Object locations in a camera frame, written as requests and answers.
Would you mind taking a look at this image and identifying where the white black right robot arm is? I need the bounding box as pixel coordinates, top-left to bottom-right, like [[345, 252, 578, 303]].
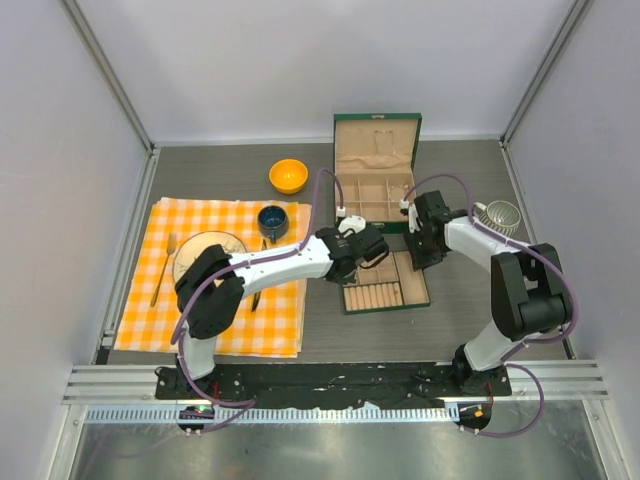
[[399, 191, 576, 395]]

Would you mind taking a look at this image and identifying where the white slotted cable duct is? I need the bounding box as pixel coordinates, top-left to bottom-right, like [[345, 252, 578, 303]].
[[85, 403, 459, 426]]

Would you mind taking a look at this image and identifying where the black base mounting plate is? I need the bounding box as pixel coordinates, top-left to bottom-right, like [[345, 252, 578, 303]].
[[154, 360, 512, 407]]

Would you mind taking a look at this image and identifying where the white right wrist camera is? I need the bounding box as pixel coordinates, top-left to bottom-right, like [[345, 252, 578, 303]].
[[399, 199, 421, 234]]

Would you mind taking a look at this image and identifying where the black handled knife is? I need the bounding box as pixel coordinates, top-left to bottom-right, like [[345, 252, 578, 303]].
[[251, 237, 268, 314]]

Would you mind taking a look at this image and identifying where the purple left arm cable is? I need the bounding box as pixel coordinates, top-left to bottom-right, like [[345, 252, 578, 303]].
[[170, 167, 348, 441]]

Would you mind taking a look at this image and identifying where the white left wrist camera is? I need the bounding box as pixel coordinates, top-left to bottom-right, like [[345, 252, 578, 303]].
[[336, 206, 367, 237]]

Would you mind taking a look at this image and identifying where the orange bowl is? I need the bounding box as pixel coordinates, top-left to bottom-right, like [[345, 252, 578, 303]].
[[268, 158, 309, 195]]

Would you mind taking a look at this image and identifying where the orange white checkered cloth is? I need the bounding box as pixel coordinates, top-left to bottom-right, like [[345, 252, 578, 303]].
[[114, 197, 311, 358]]

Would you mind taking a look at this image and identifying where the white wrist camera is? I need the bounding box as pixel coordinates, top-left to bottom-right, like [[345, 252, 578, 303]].
[[399, 199, 421, 234], [336, 206, 367, 237]]

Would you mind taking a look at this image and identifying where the beige bird pattern plate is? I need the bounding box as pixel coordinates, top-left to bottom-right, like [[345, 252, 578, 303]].
[[172, 231, 247, 283]]

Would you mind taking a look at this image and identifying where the green jewelry tray insert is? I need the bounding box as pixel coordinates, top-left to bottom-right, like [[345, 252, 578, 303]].
[[342, 251, 431, 315]]

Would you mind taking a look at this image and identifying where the green jewelry box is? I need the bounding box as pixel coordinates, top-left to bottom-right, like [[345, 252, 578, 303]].
[[333, 113, 422, 235]]

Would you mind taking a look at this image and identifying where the dark blue mug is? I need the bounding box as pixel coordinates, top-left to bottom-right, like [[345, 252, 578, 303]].
[[257, 205, 289, 244]]

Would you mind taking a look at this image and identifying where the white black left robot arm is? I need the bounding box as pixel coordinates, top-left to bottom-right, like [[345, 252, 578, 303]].
[[171, 216, 389, 399]]

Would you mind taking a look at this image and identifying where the grey striped mug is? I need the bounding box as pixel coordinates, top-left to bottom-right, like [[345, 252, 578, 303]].
[[473, 200, 522, 237]]

